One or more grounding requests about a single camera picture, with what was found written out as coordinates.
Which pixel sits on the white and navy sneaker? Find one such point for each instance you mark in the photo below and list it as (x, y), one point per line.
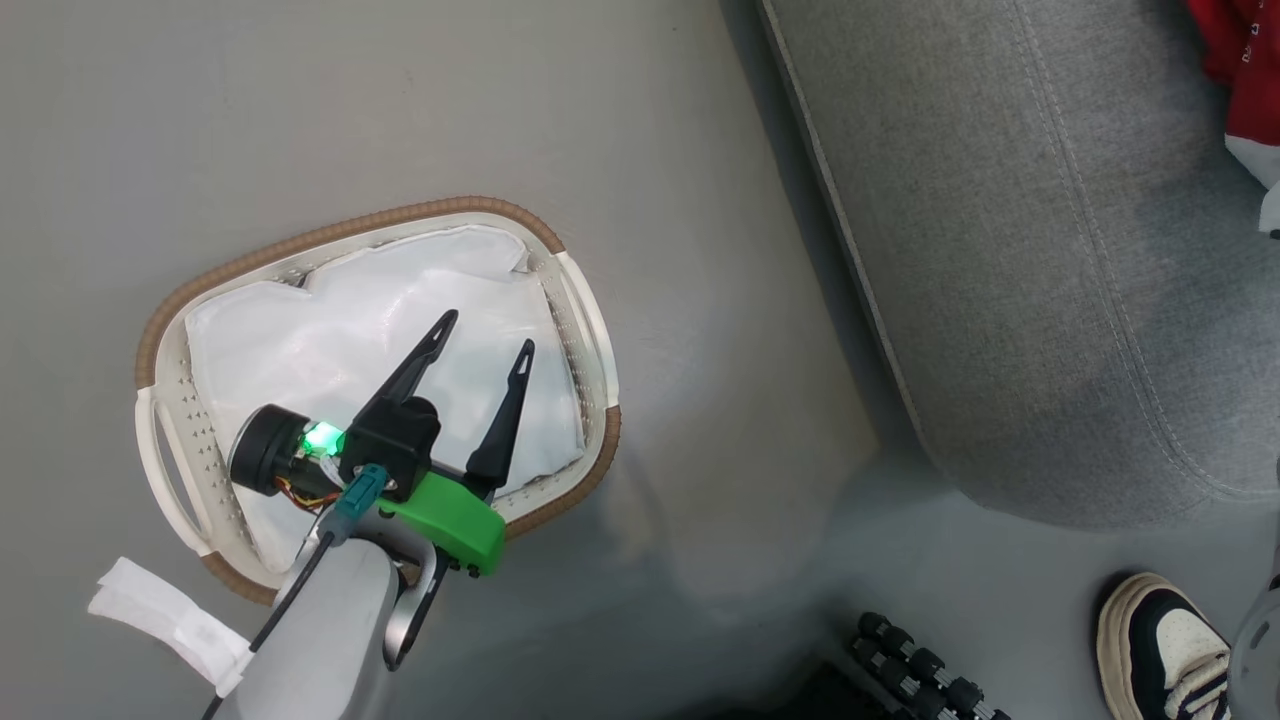
(1160, 650)

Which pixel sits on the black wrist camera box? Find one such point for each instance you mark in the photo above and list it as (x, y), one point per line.
(398, 440)

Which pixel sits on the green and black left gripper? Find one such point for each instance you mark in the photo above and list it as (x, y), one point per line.
(455, 520)

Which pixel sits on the white laundry basket brown rim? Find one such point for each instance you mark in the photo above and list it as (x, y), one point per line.
(170, 400)

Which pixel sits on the white fabric basket liner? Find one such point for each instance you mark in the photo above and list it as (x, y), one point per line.
(350, 320)

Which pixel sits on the grey fabric sofa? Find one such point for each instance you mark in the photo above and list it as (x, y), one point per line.
(1050, 250)

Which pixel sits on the red and white garment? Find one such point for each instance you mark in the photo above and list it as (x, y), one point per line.
(1245, 90)

